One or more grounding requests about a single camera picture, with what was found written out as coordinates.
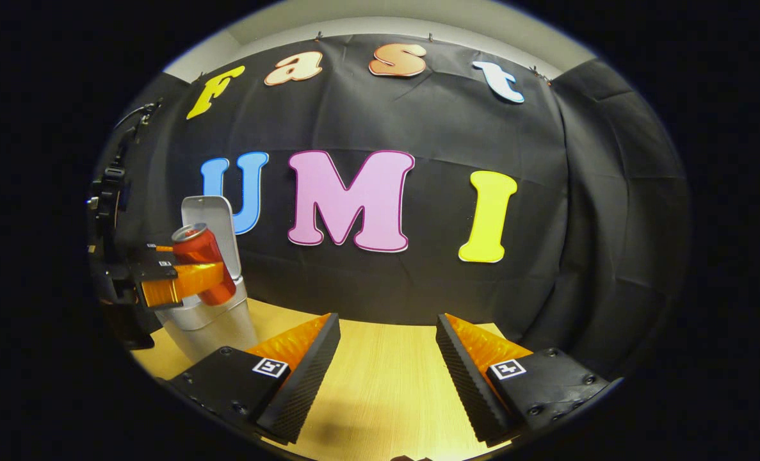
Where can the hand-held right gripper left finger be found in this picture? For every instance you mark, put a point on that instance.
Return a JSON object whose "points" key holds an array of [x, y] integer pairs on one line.
{"points": [[309, 378]]}

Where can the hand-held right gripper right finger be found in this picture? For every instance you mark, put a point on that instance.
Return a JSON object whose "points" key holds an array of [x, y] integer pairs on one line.
{"points": [[466, 384]]}

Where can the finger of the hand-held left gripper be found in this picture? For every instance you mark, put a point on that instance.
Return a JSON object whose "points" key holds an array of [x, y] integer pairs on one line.
{"points": [[187, 278], [161, 248]]}

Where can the red pop can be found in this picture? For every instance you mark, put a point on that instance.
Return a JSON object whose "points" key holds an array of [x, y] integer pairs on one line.
{"points": [[200, 246]]}

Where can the white desktop garbage bin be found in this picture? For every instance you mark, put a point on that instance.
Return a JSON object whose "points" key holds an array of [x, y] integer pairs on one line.
{"points": [[216, 333]]}

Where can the wooden desktop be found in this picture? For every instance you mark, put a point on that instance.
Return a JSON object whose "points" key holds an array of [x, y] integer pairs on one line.
{"points": [[386, 371]]}

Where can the black backdrop cloth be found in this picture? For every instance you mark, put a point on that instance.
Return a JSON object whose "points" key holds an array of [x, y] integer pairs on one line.
{"points": [[578, 224]]}

